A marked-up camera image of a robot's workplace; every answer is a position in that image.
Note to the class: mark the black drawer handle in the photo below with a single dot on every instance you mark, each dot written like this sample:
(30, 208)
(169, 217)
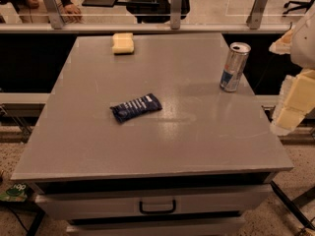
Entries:
(157, 209)

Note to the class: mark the metal glass post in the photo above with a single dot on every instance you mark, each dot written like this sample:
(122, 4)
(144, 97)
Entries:
(255, 17)
(175, 14)
(54, 15)

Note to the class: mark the yellow sponge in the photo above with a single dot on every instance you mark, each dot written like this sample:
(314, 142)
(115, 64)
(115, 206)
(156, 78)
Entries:
(122, 43)

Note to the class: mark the black chair at right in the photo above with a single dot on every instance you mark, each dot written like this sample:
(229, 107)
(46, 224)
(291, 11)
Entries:
(297, 5)

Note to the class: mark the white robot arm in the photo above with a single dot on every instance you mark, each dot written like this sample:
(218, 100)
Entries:
(302, 52)

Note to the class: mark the lower grey cabinet drawer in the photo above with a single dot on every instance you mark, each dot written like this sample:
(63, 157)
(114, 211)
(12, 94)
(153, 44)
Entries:
(218, 226)

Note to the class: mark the right metal glass post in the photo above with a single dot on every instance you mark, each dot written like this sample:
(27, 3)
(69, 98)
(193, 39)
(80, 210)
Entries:
(255, 17)

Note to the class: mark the silver blue redbull can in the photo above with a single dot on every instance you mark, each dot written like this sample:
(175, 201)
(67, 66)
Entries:
(237, 56)

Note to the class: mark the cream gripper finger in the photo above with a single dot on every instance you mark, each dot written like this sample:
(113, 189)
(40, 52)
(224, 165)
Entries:
(296, 100)
(282, 46)

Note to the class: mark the black office chair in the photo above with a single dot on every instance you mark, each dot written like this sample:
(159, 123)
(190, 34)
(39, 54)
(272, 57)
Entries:
(150, 11)

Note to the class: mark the person sitting behind glass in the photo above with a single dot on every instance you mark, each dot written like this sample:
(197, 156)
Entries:
(35, 12)

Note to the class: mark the middle metal glass post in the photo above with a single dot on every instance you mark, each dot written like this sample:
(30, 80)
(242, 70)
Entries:
(175, 14)

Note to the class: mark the left metal glass post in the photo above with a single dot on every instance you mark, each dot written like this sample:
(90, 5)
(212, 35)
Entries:
(54, 15)

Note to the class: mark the dark blue snack packet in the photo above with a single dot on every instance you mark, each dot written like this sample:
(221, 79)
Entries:
(135, 107)

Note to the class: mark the grey cabinet drawer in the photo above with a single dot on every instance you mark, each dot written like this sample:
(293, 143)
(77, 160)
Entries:
(126, 203)
(218, 226)

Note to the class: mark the green packet on floor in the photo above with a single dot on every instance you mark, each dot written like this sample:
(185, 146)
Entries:
(16, 193)

